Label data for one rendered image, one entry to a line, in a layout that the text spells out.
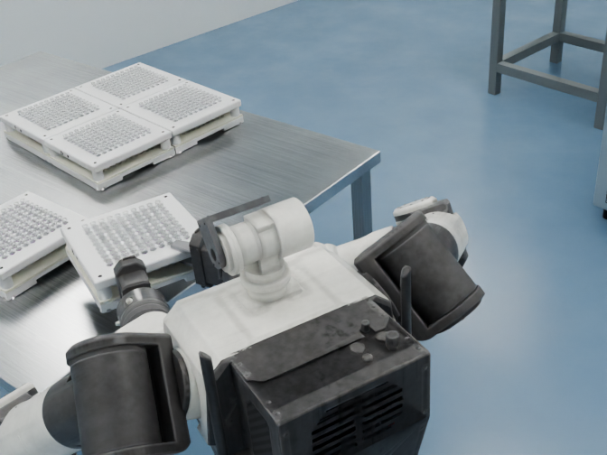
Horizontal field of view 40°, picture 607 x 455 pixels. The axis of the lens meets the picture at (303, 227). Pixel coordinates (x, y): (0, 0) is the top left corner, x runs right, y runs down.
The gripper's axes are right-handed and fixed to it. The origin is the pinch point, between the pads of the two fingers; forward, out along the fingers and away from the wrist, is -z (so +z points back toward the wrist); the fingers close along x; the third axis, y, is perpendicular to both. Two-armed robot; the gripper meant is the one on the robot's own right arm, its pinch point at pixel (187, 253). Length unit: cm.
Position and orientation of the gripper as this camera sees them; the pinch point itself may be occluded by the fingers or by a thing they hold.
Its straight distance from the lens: 160.7
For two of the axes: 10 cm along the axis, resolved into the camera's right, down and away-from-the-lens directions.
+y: 4.8, -5.1, 7.2
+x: 0.8, 8.4, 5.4
